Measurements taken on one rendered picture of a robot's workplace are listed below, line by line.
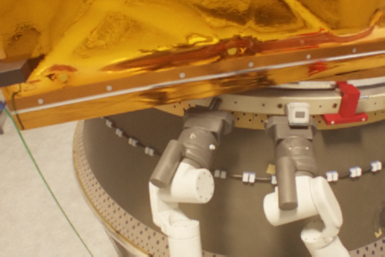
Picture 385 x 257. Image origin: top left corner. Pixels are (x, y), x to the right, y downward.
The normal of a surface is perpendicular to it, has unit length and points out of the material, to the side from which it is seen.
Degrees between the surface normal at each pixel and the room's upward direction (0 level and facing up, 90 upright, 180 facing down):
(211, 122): 10
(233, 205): 62
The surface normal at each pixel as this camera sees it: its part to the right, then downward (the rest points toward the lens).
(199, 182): 0.80, -0.18
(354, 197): 0.06, 0.07
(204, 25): 0.18, 0.59
